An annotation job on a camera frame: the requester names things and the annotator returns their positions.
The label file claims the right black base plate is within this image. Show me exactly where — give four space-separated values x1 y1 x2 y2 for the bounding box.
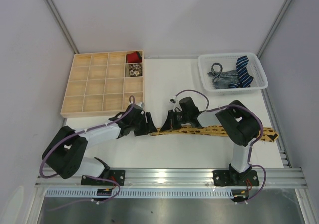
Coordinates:
212 170 260 187

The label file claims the grey paisley tie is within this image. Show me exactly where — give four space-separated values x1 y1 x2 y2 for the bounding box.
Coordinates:
207 63 238 89

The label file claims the blue striped tie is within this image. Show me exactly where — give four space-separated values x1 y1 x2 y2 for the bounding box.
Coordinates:
228 56 254 88

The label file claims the rolled red tie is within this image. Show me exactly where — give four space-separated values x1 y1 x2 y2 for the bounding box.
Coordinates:
126 51 143 63

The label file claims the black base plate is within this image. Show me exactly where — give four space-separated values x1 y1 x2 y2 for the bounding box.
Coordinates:
212 170 260 187
81 169 125 186

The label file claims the white plastic basket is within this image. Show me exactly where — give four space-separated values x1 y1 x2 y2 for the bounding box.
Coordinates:
198 52 268 94

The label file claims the wooden compartment tray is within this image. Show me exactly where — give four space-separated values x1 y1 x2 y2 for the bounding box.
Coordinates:
60 50 144 118

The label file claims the white slotted cable duct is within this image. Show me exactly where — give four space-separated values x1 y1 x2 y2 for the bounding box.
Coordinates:
46 188 234 199

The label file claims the rolled floral tie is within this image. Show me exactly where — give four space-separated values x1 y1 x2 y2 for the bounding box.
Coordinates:
128 63 143 77

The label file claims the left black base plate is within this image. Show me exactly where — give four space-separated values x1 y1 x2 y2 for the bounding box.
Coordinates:
81 169 125 186

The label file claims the right aluminium frame post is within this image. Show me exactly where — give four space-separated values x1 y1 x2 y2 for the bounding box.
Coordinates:
257 0 293 59

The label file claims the aluminium frame post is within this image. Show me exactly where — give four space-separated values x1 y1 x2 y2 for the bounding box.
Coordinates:
44 0 79 54
257 0 293 59

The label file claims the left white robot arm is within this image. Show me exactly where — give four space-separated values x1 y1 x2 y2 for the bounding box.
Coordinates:
39 103 157 179

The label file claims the yellow patterned tie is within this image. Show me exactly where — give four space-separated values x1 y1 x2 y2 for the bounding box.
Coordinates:
150 126 279 143

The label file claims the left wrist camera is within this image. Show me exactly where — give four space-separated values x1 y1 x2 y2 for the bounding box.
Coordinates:
136 102 145 110

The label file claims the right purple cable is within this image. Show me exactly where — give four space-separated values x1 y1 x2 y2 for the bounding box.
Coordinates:
171 89 267 205

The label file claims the left aluminium frame post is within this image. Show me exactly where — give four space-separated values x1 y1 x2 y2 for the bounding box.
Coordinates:
44 0 79 54

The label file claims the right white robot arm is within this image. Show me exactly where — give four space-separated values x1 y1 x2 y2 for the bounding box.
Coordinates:
160 97 263 185

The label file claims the aluminium mounting rail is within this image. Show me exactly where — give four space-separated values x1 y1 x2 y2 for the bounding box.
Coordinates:
34 167 307 189

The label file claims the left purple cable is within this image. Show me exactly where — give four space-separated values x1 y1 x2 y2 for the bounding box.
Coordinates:
39 95 137 210

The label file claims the purple cable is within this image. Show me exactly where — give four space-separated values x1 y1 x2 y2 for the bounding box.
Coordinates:
39 95 137 210
171 89 267 205

